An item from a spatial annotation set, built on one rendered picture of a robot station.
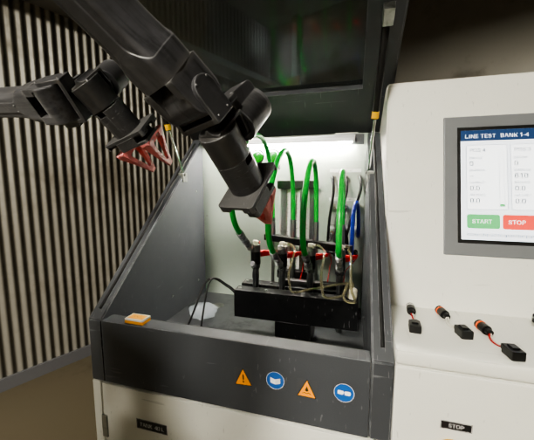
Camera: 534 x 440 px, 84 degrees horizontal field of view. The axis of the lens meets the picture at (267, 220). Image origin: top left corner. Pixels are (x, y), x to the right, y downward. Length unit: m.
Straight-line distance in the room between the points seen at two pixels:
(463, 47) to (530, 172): 2.42
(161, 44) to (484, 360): 0.67
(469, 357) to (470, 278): 0.25
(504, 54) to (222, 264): 2.72
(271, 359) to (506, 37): 3.00
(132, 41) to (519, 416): 0.78
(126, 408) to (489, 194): 1.02
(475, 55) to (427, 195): 2.46
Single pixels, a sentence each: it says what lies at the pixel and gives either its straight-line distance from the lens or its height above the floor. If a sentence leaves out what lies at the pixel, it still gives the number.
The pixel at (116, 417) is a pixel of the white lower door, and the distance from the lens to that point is 0.97.
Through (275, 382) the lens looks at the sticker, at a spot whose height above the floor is 0.87.
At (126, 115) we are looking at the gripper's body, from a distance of 0.65.
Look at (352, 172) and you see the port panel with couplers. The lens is 1.09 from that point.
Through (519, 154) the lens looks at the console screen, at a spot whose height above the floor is 1.35.
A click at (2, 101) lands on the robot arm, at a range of 0.79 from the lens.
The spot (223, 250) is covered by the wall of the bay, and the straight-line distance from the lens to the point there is 1.23.
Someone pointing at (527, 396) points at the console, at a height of 0.93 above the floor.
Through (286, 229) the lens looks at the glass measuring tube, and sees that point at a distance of 1.12.
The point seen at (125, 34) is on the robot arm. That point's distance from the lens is 0.39.
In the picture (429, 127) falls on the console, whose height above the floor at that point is 1.42.
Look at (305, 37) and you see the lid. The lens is 0.90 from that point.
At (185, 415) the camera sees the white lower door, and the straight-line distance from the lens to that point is 0.84.
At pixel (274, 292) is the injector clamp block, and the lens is 0.85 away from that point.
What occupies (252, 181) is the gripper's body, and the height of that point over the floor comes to 1.28.
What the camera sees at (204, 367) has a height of 0.88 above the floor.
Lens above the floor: 1.28
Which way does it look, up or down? 7 degrees down
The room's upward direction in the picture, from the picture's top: straight up
